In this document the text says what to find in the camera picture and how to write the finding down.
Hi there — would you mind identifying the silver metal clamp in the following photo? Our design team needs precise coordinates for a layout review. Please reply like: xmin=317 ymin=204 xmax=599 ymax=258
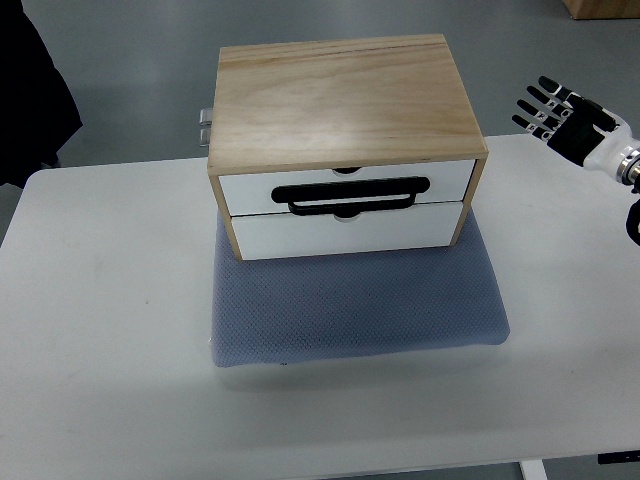
xmin=199 ymin=107 xmax=213 ymax=147

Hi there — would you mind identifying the lower white drawer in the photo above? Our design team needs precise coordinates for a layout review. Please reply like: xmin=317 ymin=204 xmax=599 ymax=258
xmin=232 ymin=202 xmax=463 ymax=260

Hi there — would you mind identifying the wooden drawer cabinet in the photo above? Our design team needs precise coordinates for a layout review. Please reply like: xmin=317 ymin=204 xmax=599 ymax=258
xmin=208 ymin=34 xmax=488 ymax=260

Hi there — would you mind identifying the blue grey mesh mat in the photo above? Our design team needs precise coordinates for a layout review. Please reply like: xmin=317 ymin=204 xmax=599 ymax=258
xmin=210 ymin=217 xmax=510 ymax=367

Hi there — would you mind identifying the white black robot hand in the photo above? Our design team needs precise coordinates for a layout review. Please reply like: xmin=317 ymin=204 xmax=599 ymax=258
xmin=512 ymin=76 xmax=639 ymax=185

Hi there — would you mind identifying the white drawer black handle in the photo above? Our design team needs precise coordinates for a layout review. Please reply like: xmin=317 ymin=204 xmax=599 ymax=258
xmin=220 ymin=159 xmax=475 ymax=216

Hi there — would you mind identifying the black table control panel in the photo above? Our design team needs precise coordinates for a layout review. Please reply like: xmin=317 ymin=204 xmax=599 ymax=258
xmin=597 ymin=450 xmax=640 ymax=465

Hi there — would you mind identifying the white table leg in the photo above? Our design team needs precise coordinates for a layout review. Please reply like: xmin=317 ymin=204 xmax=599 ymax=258
xmin=519 ymin=460 xmax=548 ymax=480

